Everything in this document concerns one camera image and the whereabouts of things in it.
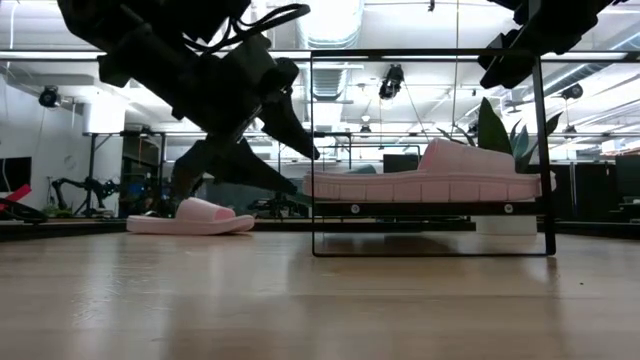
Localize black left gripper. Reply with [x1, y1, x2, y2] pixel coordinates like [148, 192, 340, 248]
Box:
[97, 24, 321, 201]

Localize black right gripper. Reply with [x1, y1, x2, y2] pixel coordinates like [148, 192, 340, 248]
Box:
[478, 0, 619, 90]

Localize pink rubber slide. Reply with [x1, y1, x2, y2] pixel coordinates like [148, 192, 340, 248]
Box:
[301, 138, 557, 204]
[125, 197, 256, 236]

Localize black metal frame wooden shelf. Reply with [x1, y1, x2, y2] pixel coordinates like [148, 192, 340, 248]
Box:
[309, 48, 558, 258]

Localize green snake plant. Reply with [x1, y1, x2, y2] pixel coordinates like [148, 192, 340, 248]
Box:
[438, 97, 564, 174]

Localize black hanging ceiling spotlight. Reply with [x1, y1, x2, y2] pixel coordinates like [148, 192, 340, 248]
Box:
[560, 82, 585, 101]
[38, 85, 62, 109]
[378, 64, 405, 100]

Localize blue storage bins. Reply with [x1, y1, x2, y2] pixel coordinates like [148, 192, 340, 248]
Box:
[122, 180, 146, 211]

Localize black computer monitor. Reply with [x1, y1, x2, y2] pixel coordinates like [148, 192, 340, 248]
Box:
[383, 153, 421, 174]

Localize dark background cabinets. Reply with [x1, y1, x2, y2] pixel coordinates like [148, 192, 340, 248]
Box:
[554, 162, 616, 224]

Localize white plant pot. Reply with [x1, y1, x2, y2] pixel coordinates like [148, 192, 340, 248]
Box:
[474, 215, 539, 236]

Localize red and black object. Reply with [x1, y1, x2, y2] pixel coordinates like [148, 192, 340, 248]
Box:
[0, 183, 32, 211]

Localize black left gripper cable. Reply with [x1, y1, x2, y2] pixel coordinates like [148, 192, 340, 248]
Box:
[184, 2, 312, 54]

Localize silver ceiling air duct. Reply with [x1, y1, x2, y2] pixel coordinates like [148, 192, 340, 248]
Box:
[294, 0, 365, 49]

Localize black aluminium table frame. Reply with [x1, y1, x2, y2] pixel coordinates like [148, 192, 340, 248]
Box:
[0, 218, 640, 241]

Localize black wall screen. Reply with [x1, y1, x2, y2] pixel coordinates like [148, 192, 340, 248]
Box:
[0, 157, 32, 194]

